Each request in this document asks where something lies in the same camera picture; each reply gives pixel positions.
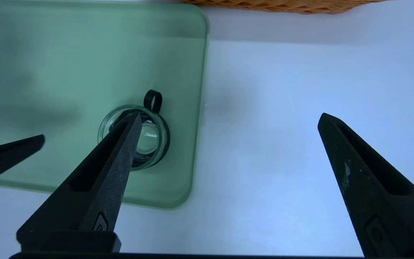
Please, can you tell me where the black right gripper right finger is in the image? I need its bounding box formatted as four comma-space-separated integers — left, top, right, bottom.
318, 113, 414, 257

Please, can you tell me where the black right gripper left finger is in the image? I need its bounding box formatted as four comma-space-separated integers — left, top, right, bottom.
16, 113, 143, 252

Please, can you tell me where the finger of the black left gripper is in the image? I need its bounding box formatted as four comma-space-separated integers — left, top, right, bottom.
0, 135, 46, 188

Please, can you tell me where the glass jar with black lid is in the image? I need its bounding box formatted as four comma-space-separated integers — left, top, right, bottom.
98, 89, 171, 172

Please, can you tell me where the orange wicker basket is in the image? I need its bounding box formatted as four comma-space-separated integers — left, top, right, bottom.
182, 0, 391, 15

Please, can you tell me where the light green plastic tray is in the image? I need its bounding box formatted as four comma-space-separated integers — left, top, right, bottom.
0, 0, 210, 210

